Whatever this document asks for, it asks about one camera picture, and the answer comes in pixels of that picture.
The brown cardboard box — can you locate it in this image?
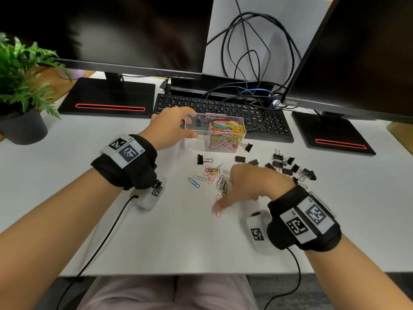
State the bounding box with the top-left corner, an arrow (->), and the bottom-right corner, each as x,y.
0,66 -> 96,143
386,121 -> 413,155

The black left wrist strap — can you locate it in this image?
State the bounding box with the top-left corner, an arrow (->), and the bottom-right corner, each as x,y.
91,134 -> 159,191

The black right wrist strap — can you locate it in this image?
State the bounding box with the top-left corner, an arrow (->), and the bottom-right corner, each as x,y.
266,185 -> 342,253

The grey desk partition panel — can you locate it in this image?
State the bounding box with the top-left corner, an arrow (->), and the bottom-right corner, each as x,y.
202,0 -> 335,83

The black keyboard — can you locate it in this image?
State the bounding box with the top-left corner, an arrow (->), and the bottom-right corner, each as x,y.
151,93 -> 295,144

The black monitor stand red stripe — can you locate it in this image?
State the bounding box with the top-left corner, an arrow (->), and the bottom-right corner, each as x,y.
58,72 -> 157,119
292,111 -> 377,156

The green plant in black pot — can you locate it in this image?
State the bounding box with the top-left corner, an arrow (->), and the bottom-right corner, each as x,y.
0,32 -> 73,146

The black camera cable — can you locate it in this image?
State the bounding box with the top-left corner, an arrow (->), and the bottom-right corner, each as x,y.
55,195 -> 139,310
263,248 -> 302,310

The person's left hand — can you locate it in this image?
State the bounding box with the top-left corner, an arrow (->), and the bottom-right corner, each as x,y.
139,106 -> 198,152

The pile of black binder clips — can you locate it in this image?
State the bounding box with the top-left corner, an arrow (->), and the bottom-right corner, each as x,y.
234,143 -> 317,186

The person's right hand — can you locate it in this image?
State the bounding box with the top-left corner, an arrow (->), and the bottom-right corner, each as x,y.
213,164 -> 297,213

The person's left forearm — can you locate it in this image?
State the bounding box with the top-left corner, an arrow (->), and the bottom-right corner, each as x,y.
0,167 -> 125,310

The heap of sorted paper clips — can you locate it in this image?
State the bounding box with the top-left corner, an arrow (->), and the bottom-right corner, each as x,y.
209,120 -> 246,152

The clear plastic divided box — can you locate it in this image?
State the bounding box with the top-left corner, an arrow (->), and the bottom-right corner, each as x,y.
184,112 -> 247,154

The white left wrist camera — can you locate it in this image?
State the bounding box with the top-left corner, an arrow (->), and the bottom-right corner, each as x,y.
130,177 -> 167,210

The black left camera cable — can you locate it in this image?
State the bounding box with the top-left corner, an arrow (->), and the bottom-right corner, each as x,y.
55,195 -> 139,310

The person's right forearm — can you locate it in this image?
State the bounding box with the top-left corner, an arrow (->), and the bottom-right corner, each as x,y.
305,235 -> 413,310

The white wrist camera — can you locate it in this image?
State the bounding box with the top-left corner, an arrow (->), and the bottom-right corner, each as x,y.
247,209 -> 278,255
130,177 -> 167,210

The black right camera cable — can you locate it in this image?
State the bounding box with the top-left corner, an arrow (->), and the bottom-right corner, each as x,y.
263,248 -> 302,310

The blue cable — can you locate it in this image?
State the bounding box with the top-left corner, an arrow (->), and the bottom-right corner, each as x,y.
238,88 -> 284,107

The black computer monitor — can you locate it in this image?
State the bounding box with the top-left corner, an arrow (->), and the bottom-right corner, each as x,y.
0,0 -> 215,80
281,0 -> 413,123

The black wrist strap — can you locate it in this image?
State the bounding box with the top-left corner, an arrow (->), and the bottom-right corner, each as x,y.
266,185 -> 342,253
91,134 -> 159,191

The pile of colourful paper clips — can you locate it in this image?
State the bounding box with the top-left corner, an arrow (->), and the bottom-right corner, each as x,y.
193,163 -> 233,218

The bundle of black cables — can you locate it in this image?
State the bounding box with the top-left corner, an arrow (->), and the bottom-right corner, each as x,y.
206,0 -> 302,109

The lilac cup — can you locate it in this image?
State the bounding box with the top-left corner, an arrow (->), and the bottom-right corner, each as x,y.
58,68 -> 85,81

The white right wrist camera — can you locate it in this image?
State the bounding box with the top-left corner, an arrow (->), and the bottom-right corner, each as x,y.
247,209 -> 278,255

